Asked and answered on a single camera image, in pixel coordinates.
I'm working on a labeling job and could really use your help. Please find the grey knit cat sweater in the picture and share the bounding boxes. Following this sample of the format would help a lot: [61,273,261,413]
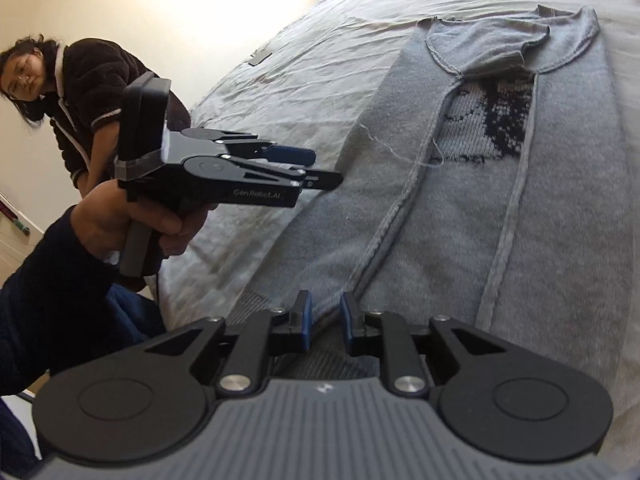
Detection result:
[231,6,634,386]

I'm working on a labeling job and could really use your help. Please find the operator left forearm dark sleeve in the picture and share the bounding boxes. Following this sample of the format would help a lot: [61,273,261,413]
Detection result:
[1,208,119,394]

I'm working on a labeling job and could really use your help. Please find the operator left hand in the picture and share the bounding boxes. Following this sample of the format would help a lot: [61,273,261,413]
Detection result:
[70,180,218,260]

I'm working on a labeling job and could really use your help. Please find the grey bed sheet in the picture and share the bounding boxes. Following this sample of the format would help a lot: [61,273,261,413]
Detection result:
[160,0,639,468]

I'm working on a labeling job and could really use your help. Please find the black phone on bed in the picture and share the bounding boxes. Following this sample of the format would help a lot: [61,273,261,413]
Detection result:
[247,50,272,67]

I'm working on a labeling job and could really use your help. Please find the person in dark jacket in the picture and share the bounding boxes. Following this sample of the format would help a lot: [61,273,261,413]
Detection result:
[0,34,192,196]

